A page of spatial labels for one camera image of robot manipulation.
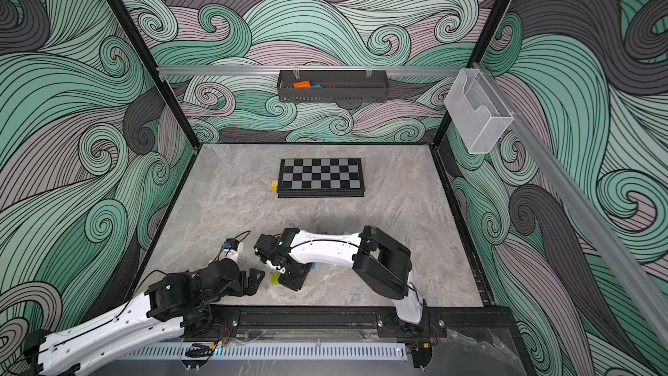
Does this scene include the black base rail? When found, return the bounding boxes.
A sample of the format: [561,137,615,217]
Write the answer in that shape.
[184,305,516,340]

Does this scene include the black chessboard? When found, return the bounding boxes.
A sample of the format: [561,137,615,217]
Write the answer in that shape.
[277,158,365,198]

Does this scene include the aluminium rail back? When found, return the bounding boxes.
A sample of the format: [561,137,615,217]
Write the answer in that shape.
[157,64,462,78]

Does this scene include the orange block in tray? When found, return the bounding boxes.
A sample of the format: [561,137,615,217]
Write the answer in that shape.
[293,81,311,89]

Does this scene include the clear plastic wall holder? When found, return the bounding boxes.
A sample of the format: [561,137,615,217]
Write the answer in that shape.
[445,69,514,154]

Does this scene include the black corner frame post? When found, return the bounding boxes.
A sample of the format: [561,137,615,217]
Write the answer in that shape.
[430,0,531,147]
[105,0,202,152]

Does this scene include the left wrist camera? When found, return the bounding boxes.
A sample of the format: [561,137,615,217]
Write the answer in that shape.
[217,238,244,262]

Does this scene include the black corner frame post left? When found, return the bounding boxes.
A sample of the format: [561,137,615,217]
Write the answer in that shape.
[105,0,202,152]

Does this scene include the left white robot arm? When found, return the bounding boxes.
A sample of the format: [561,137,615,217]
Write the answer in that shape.
[22,258,264,375]

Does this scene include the white slotted cable duct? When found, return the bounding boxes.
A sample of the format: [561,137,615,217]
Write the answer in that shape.
[125,341,408,362]

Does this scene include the aluminium rail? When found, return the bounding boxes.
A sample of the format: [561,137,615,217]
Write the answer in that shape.
[472,63,667,346]
[157,64,462,78]

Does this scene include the aluminium rail right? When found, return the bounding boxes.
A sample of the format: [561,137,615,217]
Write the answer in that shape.
[472,63,667,346]

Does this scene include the black corner frame post right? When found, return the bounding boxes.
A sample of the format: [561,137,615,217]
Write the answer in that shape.
[430,0,531,147]

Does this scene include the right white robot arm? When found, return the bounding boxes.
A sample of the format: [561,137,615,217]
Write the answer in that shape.
[254,226,424,326]

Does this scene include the black wall tray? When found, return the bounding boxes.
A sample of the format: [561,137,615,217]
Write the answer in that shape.
[277,71,390,104]

